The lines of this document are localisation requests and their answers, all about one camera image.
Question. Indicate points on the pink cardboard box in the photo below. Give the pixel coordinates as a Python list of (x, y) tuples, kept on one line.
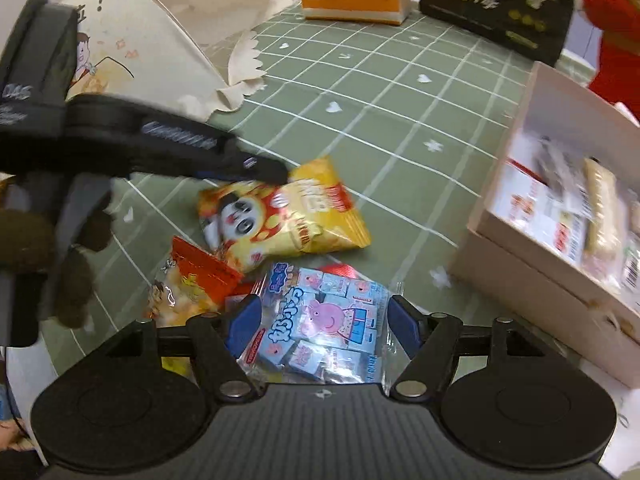
[(607, 335)]

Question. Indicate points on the snacks inside pink box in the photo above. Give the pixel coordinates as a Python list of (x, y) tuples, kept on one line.
[(572, 219)]

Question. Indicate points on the red plush toy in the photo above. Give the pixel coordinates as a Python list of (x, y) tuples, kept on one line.
[(617, 77)]

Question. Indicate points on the green grid tablecloth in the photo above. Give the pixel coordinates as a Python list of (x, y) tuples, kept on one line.
[(411, 118)]

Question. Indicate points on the yellow panda snack bag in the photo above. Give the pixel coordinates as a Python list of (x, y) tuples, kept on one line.
[(246, 223)]

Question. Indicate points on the cream paper bag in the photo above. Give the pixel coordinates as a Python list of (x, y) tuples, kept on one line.
[(196, 57)]

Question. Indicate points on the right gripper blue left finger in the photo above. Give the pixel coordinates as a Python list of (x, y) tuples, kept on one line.
[(241, 321)]

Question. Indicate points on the black plum gift box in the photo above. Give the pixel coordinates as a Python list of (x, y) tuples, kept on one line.
[(536, 29)]

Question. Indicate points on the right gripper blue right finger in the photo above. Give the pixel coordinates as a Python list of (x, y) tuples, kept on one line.
[(407, 324)]

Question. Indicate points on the blue Peppa Pig snack pack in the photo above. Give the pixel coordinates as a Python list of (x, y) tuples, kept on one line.
[(317, 326)]

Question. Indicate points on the red orange snack bag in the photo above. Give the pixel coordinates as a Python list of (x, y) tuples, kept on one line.
[(189, 283)]

